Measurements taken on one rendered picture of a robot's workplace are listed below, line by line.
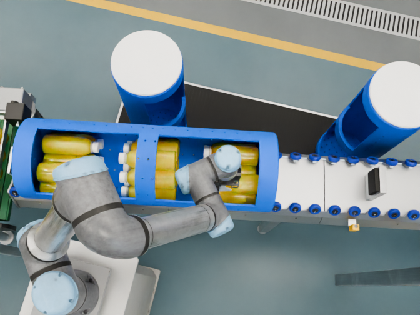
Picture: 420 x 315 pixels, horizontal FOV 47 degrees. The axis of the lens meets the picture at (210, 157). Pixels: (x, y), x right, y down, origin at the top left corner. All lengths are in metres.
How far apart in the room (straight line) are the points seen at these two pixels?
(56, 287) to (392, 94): 1.39
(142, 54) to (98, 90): 1.14
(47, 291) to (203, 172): 0.53
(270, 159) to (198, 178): 0.34
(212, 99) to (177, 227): 1.71
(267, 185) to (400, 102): 0.69
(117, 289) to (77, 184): 0.65
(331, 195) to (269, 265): 0.96
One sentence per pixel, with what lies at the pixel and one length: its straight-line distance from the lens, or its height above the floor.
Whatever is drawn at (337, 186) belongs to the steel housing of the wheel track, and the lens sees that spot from 1.96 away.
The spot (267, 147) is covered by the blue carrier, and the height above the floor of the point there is 1.22.
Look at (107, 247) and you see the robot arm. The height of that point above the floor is 1.73.
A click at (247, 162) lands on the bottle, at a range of 1.72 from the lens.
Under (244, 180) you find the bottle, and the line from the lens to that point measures 1.67.
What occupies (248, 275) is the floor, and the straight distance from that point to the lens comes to 2.78.
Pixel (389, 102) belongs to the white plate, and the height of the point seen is 1.04.
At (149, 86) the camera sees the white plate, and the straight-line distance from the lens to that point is 1.89.
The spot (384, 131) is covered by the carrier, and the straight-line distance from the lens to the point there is 2.05.
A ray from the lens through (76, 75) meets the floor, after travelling 3.13.
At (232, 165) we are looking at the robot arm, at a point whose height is 1.46.
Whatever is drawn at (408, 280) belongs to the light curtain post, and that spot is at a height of 0.97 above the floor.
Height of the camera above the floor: 2.77
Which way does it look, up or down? 75 degrees down
